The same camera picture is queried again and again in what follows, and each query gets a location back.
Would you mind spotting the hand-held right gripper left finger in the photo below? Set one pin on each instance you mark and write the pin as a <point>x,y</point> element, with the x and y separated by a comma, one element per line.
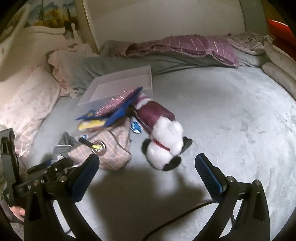
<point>84,179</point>

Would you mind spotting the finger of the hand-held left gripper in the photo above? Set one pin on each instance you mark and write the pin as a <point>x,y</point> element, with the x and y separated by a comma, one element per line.
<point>53,166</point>

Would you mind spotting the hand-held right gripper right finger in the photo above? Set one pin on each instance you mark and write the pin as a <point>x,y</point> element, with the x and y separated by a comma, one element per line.
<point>208,176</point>

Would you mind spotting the pink plaid pouch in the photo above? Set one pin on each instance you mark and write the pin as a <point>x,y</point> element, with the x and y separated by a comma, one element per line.
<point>115,148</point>

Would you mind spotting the white plush toy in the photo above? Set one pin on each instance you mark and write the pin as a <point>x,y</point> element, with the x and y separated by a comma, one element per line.
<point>166,139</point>

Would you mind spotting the yellow packet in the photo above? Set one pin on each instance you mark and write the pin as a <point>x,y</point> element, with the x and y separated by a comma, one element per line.
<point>90,124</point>

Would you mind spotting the blue packet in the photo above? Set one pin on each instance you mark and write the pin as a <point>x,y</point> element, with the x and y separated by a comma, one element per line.
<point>118,114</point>

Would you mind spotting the pink sparkly cloth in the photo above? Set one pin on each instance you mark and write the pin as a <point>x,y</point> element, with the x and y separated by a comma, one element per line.
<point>115,102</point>

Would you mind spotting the white cardboard box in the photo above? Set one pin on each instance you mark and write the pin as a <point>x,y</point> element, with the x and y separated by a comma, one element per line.
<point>129,78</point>

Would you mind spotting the person's left hand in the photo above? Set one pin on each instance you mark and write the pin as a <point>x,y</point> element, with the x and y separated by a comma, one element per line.
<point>18,210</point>

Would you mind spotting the grey fleece bed sheet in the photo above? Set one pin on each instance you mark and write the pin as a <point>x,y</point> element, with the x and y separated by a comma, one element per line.
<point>231,139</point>

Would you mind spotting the pink floral pillow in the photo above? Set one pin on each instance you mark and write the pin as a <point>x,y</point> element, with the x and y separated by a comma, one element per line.
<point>27,102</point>

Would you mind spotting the blue and white sachet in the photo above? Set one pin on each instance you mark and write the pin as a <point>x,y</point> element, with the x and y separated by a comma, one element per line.
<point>136,126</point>

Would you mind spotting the peach crumpled cloth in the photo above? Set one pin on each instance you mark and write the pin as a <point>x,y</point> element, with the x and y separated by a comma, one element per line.
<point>69,62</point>

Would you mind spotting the beige folded towel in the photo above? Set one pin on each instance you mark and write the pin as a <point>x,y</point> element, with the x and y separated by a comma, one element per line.
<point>282,53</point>
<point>279,76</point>

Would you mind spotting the white carved headboard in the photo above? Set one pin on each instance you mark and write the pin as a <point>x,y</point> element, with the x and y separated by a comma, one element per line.
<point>34,32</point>

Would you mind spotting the green blanket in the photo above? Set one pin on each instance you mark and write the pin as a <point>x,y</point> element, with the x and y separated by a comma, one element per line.
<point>138,60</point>

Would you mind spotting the purple striped cloth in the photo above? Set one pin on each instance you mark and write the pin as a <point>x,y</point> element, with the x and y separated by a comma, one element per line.
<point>185,45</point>

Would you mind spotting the patterned white cloth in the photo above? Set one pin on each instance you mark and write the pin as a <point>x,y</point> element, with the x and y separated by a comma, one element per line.
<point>247,41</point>

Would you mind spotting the red box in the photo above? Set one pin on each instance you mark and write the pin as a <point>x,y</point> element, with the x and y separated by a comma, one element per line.
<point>279,34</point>

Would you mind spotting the landscape wall painting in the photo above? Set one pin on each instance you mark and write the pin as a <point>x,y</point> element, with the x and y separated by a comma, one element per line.
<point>50,14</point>

